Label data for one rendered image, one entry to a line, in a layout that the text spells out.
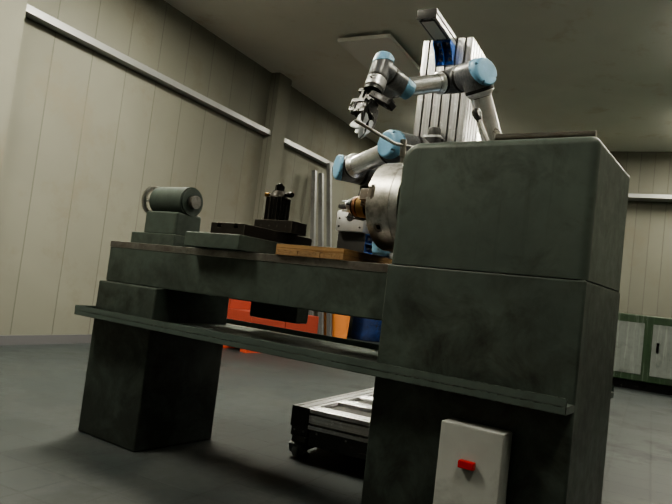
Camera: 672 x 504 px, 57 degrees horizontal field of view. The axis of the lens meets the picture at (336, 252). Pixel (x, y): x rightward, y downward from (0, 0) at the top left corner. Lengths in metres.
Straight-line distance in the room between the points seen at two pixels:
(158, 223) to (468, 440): 1.76
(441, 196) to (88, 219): 4.62
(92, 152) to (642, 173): 8.05
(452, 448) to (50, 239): 4.65
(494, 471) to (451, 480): 0.13
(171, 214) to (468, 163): 1.47
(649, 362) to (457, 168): 6.72
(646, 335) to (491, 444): 6.76
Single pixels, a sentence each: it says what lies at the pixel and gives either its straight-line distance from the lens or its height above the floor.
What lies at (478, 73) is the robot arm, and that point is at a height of 1.67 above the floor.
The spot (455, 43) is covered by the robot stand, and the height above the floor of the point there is 1.99.
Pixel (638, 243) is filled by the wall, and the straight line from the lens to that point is 10.66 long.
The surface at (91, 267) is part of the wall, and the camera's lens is 6.21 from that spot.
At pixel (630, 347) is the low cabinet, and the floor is 0.50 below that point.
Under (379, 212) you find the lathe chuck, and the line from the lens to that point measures 2.09.
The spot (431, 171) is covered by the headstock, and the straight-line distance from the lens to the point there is 1.95.
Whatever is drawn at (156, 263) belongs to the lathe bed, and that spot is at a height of 0.78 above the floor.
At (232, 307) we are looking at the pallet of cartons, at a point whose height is 0.44.
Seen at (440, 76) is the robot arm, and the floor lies 1.68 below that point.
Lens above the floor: 0.76
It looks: 4 degrees up
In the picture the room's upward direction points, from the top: 7 degrees clockwise
